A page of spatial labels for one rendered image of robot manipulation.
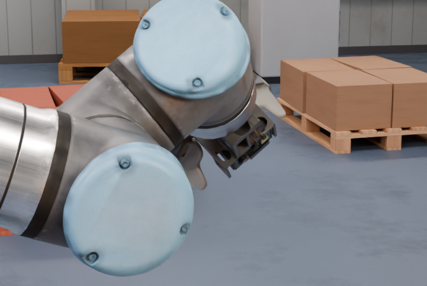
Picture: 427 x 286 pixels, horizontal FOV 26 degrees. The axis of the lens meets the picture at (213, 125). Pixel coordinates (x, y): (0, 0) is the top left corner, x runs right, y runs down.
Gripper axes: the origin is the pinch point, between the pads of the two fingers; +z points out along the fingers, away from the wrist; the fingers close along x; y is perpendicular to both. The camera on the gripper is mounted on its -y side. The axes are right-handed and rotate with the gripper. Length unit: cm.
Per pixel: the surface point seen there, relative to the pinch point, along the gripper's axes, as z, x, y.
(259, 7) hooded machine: 600, 148, -205
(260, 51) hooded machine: 612, 125, -180
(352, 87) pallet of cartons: 416, 113, -70
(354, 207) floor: 339, 53, -12
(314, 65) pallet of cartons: 479, 120, -109
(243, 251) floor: 281, -1, -24
